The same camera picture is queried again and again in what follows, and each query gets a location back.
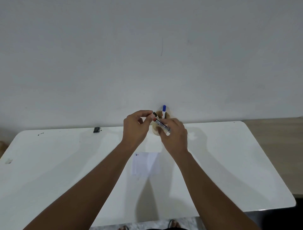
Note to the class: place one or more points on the person's left foot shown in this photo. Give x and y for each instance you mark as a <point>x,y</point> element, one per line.
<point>123,228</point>

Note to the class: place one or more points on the round wooden pen holder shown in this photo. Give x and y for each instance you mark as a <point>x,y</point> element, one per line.
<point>155,129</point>

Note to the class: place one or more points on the white marker pen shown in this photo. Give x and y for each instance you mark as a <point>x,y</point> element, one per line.
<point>162,124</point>

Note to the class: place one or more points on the person's left thumb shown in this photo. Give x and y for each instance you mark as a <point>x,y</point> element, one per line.
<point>148,120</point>

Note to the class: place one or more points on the person's right thumb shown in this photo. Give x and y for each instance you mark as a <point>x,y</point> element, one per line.
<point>162,132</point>

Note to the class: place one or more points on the person's left forearm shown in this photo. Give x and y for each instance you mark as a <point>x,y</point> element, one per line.
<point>90,189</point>

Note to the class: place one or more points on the person's right foot in sandal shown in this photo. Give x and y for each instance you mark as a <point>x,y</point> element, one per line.
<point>174,224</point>

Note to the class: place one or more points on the blue capped marker pen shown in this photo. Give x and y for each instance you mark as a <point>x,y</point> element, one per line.
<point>163,111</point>

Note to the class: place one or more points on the black marker cap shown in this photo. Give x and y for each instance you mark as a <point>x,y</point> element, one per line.
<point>154,114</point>

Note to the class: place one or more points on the person's left middle finger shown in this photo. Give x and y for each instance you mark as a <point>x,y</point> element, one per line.
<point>140,120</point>

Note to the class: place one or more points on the small black clip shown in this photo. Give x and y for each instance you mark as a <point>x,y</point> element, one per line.
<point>96,129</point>

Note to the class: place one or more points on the person's right forearm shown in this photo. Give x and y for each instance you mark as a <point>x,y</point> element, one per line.
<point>208,194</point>

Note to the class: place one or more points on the white paper sheet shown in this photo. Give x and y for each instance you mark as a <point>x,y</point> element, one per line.
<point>144,164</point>

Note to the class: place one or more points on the person's left hand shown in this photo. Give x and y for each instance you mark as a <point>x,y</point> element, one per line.
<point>133,131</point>

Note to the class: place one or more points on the small grey tape scrap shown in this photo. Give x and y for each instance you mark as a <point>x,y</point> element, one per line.
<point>8,161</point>

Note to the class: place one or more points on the person's right hand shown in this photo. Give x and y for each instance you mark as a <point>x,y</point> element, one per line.
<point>175,139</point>

